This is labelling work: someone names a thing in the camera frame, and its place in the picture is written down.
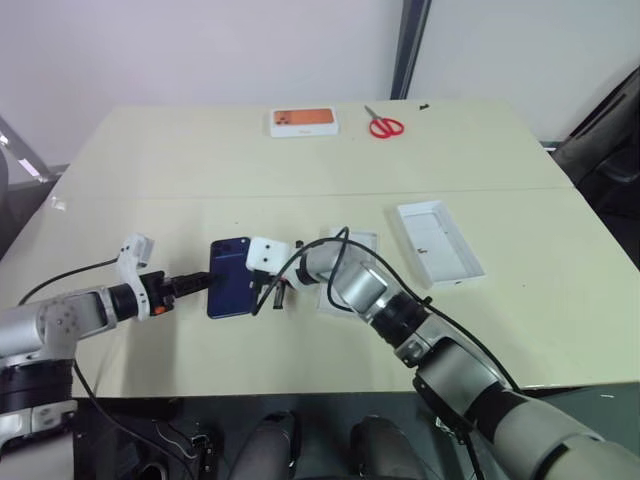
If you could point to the white phone box base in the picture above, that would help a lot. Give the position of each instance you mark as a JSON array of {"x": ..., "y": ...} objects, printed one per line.
[{"x": 440, "y": 245}]

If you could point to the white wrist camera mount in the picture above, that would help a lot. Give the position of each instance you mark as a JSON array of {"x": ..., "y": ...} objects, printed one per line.
[
  {"x": 267, "y": 254},
  {"x": 134, "y": 260}
]

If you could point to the dark rounded shape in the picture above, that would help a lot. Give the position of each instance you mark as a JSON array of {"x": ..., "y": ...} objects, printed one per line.
[
  {"x": 267, "y": 445},
  {"x": 382, "y": 447}
]

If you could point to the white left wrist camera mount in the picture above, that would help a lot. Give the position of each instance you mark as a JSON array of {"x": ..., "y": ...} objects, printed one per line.
[{"x": 134, "y": 260}]

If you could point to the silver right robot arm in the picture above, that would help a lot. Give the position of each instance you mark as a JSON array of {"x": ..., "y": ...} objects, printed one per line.
[{"x": 450, "y": 360}]

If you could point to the small clear plastic piece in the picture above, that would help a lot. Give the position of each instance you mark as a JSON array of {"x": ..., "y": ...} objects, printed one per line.
[{"x": 59, "y": 203}]

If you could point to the dark blue smartphone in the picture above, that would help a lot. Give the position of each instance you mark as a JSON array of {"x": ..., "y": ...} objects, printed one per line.
[{"x": 227, "y": 285}]

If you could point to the black office chair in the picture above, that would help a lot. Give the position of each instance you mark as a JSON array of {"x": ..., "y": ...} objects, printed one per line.
[{"x": 605, "y": 160}]

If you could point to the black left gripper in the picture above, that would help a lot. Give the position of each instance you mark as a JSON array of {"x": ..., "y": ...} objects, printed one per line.
[{"x": 156, "y": 292}]

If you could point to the phone box with orange print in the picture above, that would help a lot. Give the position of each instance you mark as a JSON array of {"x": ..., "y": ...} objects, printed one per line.
[{"x": 306, "y": 121}]

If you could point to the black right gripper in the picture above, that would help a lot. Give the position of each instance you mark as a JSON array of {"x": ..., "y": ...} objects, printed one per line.
[{"x": 260, "y": 282}]

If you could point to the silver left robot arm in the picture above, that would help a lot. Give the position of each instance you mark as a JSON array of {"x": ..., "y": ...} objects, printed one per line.
[{"x": 60, "y": 320}]

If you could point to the black equipment base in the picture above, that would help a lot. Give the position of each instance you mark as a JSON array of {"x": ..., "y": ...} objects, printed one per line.
[{"x": 150, "y": 440}]

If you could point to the dark vertical pole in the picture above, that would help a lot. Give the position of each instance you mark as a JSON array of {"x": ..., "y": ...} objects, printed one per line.
[{"x": 410, "y": 50}]

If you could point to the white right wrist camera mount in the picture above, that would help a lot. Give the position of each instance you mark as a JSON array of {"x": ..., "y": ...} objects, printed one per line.
[{"x": 267, "y": 254}]

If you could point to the grey metal frame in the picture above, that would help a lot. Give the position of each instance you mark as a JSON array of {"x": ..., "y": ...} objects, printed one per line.
[{"x": 22, "y": 150}]

